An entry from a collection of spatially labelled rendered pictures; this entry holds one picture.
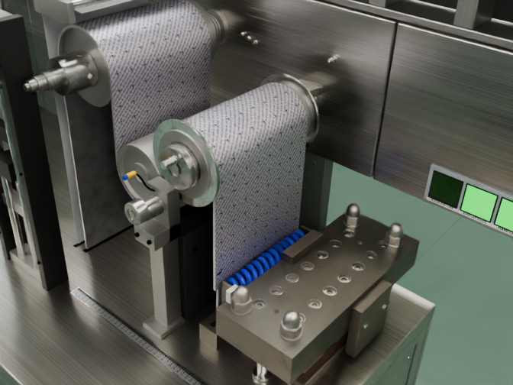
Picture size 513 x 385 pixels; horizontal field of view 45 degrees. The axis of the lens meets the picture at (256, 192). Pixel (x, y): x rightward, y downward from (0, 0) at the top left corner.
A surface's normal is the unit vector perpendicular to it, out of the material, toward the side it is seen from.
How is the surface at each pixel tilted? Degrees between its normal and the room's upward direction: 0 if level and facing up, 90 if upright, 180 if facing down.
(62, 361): 0
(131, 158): 90
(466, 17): 90
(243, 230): 90
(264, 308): 0
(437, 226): 0
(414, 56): 90
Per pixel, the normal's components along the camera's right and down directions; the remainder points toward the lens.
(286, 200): 0.76, 0.38
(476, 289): 0.04, -0.84
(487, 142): -0.65, 0.40
